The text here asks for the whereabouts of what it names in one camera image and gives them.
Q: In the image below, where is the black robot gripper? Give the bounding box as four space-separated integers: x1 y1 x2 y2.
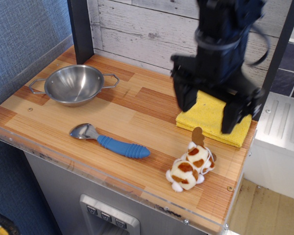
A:
171 46 264 134

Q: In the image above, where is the brown white plush toy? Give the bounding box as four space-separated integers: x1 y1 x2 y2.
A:
166 127 217 192

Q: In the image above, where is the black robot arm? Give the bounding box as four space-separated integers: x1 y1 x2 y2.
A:
171 0 265 134

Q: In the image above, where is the yellow folded cloth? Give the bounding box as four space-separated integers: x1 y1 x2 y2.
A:
176 91 252 147

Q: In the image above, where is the white toy sink unit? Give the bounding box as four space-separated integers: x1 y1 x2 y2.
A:
244 93 294 198

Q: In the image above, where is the silver dispenser button panel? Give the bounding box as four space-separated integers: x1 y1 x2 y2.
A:
79 194 141 235

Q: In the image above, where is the grey toy fridge cabinet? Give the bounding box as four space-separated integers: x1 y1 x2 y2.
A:
25 153 228 235

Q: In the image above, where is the yellow black object corner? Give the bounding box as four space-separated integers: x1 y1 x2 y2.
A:
0 214 21 235

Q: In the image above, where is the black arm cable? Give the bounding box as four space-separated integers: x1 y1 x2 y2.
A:
247 23 271 67

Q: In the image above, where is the dark right vertical post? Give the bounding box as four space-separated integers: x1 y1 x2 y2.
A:
245 0 294 109

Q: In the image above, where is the dark vertical post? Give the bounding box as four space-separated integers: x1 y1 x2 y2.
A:
245 0 294 109
67 0 94 64

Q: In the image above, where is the blue handled metal scoop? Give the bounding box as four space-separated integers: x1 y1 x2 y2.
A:
70 123 150 159

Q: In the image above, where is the steel bowl with handles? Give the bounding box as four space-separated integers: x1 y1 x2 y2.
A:
29 65 120 107

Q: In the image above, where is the dark left vertical post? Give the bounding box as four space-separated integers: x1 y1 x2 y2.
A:
67 0 94 64

